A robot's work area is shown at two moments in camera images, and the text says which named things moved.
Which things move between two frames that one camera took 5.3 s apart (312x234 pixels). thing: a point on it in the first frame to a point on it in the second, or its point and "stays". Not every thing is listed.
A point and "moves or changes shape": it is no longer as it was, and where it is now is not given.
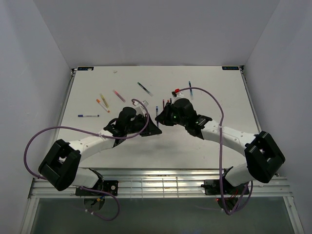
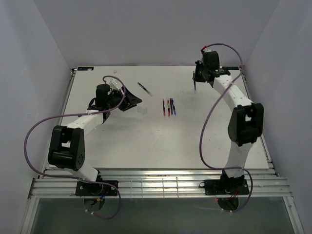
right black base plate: [213, 187] stays
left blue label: [85, 68] stays
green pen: [145, 89] stays
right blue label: [230, 68] stays
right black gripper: [164, 117] to [199, 64]
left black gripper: [152, 129] to [133, 100]
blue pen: [191, 90] to [193, 78]
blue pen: [157, 109] moves or changes shape
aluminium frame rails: [164, 184] stays
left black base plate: [110, 186] stays
